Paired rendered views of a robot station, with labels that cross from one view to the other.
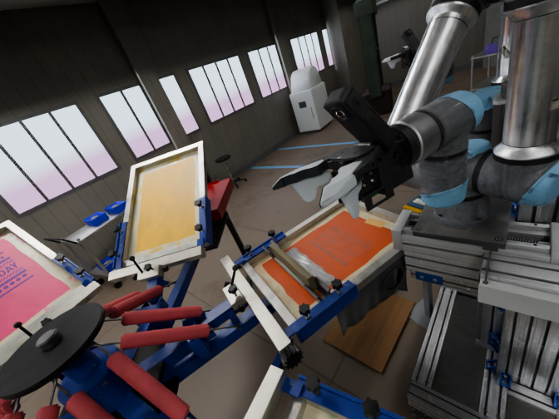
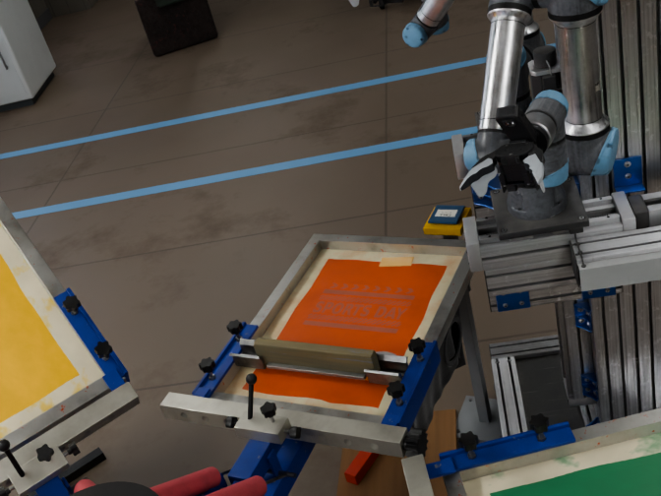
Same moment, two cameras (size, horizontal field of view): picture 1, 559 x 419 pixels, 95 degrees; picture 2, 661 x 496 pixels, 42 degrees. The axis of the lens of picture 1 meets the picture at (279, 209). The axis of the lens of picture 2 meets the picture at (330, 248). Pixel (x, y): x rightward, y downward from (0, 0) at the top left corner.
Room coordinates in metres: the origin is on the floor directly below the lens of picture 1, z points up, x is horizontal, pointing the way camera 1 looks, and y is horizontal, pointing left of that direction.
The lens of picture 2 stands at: (-0.54, 1.03, 2.48)
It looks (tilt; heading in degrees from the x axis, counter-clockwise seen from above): 32 degrees down; 323
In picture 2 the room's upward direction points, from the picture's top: 16 degrees counter-clockwise
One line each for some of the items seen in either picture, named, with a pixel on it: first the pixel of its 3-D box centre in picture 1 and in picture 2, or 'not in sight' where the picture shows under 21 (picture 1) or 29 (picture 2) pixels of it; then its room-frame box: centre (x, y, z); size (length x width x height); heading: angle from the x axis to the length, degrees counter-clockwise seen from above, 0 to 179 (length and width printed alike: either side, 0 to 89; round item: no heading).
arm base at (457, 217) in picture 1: (462, 201); (535, 188); (0.60, -0.52, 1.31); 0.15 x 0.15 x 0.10
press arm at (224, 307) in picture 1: (226, 309); (257, 456); (0.84, 0.37, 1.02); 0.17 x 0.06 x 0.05; 110
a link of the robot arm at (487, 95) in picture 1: (487, 107); (508, 69); (0.93, -0.90, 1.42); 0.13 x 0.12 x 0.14; 105
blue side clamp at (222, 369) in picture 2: (264, 250); (229, 365); (1.21, 0.17, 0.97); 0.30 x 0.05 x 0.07; 110
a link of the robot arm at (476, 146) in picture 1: (464, 166); not in sight; (0.60, -0.52, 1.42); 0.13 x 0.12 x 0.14; 17
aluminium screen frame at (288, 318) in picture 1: (327, 248); (349, 320); (1.03, -0.16, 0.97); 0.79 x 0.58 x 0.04; 110
